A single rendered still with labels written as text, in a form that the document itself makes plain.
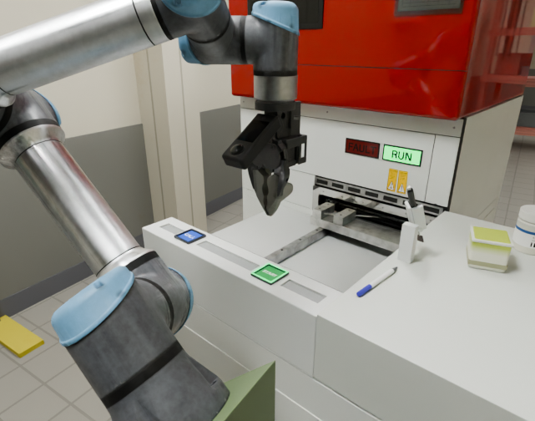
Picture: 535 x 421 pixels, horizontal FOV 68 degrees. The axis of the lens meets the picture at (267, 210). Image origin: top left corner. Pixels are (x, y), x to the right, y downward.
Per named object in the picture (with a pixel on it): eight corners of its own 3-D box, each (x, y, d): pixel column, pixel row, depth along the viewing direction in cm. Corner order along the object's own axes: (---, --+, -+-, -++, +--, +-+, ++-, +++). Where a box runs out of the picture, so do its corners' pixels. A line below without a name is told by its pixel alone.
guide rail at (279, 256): (334, 225, 137) (335, 218, 136) (339, 227, 136) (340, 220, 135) (227, 287, 103) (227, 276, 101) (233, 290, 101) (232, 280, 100)
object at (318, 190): (314, 209, 144) (315, 184, 141) (436, 246, 117) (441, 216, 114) (311, 210, 143) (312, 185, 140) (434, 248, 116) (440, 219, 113)
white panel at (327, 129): (246, 191, 169) (244, 93, 154) (441, 253, 119) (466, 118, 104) (241, 193, 167) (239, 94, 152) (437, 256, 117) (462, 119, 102)
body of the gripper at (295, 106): (307, 165, 75) (310, 100, 71) (278, 176, 69) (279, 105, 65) (276, 159, 80) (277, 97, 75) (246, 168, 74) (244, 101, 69)
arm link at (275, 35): (250, 4, 68) (300, 4, 67) (251, 73, 72) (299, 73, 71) (243, -1, 60) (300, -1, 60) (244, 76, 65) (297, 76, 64)
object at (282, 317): (175, 261, 115) (171, 216, 110) (340, 351, 81) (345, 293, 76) (147, 273, 109) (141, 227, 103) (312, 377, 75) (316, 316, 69)
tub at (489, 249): (464, 251, 90) (470, 224, 87) (502, 257, 87) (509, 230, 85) (466, 267, 84) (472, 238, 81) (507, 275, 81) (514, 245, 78)
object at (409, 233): (406, 249, 91) (414, 195, 86) (422, 255, 89) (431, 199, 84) (394, 259, 87) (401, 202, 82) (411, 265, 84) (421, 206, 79)
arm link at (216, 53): (169, -8, 60) (242, -8, 59) (191, 28, 71) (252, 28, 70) (167, 44, 60) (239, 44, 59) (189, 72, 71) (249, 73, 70)
